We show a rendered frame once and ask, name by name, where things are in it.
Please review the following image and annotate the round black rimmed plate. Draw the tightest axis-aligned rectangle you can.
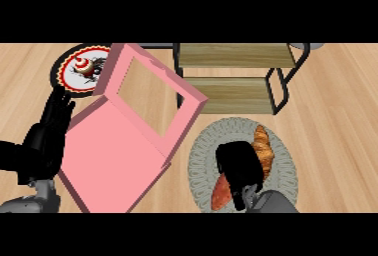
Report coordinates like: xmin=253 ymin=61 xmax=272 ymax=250
xmin=50 ymin=43 xmax=114 ymax=99

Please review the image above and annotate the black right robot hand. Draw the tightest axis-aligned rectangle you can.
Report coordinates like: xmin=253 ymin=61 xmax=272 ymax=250
xmin=214 ymin=140 xmax=268 ymax=212

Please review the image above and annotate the round grey woven placemat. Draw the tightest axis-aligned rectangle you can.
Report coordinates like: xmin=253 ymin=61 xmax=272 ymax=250
xmin=188 ymin=116 xmax=300 ymax=214

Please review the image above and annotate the open pink box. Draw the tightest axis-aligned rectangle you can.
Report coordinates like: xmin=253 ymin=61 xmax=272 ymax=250
xmin=58 ymin=43 xmax=210 ymax=214

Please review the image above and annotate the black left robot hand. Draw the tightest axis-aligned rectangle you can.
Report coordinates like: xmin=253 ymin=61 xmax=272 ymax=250
xmin=0 ymin=84 xmax=77 ymax=186

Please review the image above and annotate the golden brown croissant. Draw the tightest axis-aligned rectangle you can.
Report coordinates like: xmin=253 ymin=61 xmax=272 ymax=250
xmin=250 ymin=124 xmax=276 ymax=183

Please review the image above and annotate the cupcake with red topping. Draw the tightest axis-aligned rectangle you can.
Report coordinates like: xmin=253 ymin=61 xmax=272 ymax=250
xmin=73 ymin=56 xmax=107 ymax=80

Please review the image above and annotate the orange red sweet potato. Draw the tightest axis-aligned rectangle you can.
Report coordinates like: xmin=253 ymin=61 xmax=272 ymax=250
xmin=210 ymin=173 xmax=235 ymax=212

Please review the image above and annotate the grey round object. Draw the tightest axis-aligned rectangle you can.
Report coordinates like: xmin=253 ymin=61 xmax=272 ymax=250
xmin=290 ymin=43 xmax=328 ymax=52

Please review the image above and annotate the wooden tiered shelf black frame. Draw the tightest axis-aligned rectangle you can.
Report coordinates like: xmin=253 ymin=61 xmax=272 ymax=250
xmin=172 ymin=43 xmax=312 ymax=116

